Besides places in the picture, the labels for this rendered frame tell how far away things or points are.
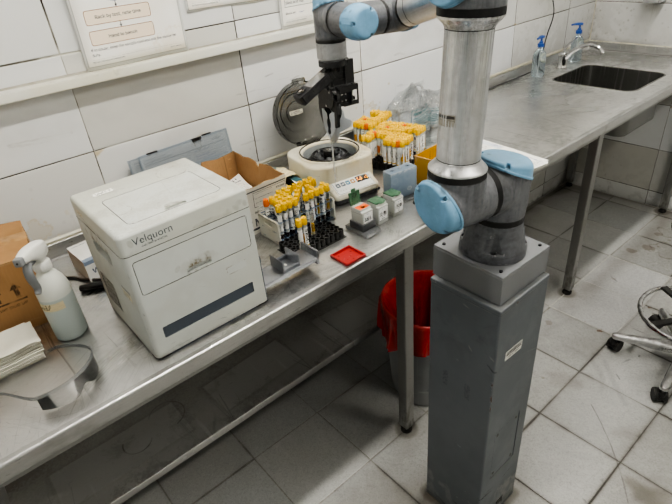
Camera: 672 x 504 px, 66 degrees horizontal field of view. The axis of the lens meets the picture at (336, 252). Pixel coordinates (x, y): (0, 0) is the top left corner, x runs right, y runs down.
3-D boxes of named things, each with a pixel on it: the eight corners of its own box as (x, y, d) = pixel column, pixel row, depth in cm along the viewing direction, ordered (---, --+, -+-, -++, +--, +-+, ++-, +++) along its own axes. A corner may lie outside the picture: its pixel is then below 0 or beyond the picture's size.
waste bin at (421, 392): (426, 435, 191) (428, 345, 167) (358, 383, 215) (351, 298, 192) (487, 380, 211) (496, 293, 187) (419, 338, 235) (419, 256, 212)
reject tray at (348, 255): (347, 267, 132) (347, 264, 132) (330, 257, 137) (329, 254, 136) (366, 256, 136) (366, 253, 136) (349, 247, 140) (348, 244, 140)
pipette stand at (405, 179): (394, 206, 158) (394, 176, 153) (380, 198, 164) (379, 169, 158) (419, 196, 163) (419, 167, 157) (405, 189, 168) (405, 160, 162)
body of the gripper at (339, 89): (360, 106, 135) (357, 58, 129) (332, 113, 132) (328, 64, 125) (344, 100, 141) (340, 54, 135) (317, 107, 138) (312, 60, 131)
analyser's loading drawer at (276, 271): (251, 299, 120) (248, 281, 118) (237, 288, 125) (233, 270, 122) (319, 263, 131) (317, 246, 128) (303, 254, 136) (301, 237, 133)
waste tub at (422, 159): (447, 194, 162) (448, 164, 157) (413, 184, 171) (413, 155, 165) (471, 179, 170) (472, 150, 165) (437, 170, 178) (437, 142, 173)
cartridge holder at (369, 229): (367, 239, 143) (366, 228, 141) (345, 229, 149) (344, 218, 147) (381, 232, 146) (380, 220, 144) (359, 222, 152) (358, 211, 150)
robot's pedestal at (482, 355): (513, 492, 169) (550, 273, 123) (476, 534, 159) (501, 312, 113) (463, 454, 183) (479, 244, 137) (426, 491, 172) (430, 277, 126)
